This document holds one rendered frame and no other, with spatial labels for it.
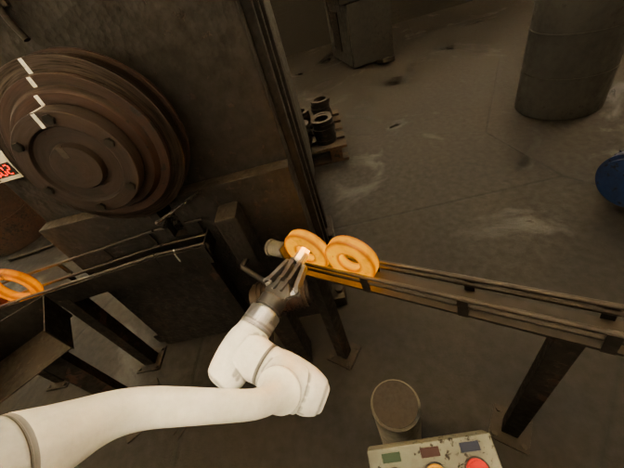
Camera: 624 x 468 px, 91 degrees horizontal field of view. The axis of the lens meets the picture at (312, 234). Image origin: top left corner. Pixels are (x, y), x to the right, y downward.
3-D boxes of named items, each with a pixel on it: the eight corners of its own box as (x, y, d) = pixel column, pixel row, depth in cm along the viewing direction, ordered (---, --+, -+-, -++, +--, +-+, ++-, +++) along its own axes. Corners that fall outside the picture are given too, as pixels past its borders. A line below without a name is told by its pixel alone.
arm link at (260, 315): (274, 342, 81) (286, 322, 84) (261, 327, 75) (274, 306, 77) (250, 330, 86) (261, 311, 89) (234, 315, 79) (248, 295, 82)
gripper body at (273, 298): (260, 311, 88) (278, 285, 92) (283, 321, 83) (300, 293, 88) (249, 298, 82) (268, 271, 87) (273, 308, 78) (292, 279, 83)
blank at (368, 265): (322, 231, 86) (317, 240, 84) (372, 238, 77) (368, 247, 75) (338, 267, 95) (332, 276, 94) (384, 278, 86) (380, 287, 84)
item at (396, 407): (383, 436, 114) (366, 382, 80) (415, 432, 113) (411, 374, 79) (391, 476, 105) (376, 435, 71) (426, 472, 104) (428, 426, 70)
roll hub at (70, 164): (80, 211, 91) (-7, 122, 73) (165, 188, 88) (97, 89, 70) (70, 223, 87) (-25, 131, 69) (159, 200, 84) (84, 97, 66)
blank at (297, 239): (281, 225, 95) (276, 232, 93) (323, 231, 86) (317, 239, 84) (299, 259, 104) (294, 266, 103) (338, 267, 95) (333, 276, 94)
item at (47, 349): (109, 415, 147) (-41, 344, 100) (159, 376, 156) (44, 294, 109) (116, 453, 134) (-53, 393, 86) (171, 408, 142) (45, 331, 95)
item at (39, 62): (90, 220, 106) (-46, 79, 75) (216, 188, 101) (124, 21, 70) (81, 232, 101) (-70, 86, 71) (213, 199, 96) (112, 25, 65)
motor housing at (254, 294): (289, 344, 151) (249, 277, 116) (332, 335, 149) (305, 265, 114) (290, 370, 142) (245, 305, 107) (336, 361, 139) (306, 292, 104)
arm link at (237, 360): (243, 327, 86) (283, 348, 82) (208, 380, 79) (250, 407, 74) (233, 312, 77) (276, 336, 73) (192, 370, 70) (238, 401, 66)
